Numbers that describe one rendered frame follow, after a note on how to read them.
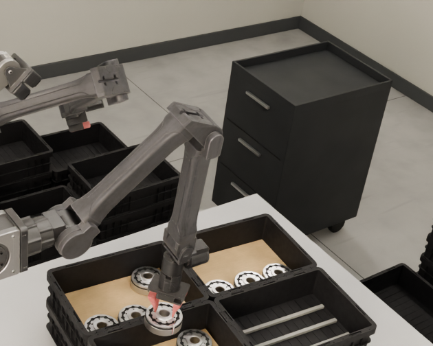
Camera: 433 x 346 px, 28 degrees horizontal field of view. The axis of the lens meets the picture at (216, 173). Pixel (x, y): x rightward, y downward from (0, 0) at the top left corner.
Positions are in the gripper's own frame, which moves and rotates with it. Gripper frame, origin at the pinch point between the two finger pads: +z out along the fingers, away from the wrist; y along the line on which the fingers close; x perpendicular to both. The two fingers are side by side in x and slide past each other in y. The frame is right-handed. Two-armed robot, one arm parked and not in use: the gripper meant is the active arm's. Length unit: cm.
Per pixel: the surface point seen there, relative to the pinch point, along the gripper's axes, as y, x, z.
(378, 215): -61, -224, 95
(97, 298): 24.6, -16.9, 18.5
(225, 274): -8.6, -43.6, 16.9
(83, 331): 19.8, 7.8, 8.8
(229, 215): 1, -93, 29
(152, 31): 110, -343, 78
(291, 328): -33.9, -27.5, 16.7
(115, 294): 20.3, -20.7, 18.2
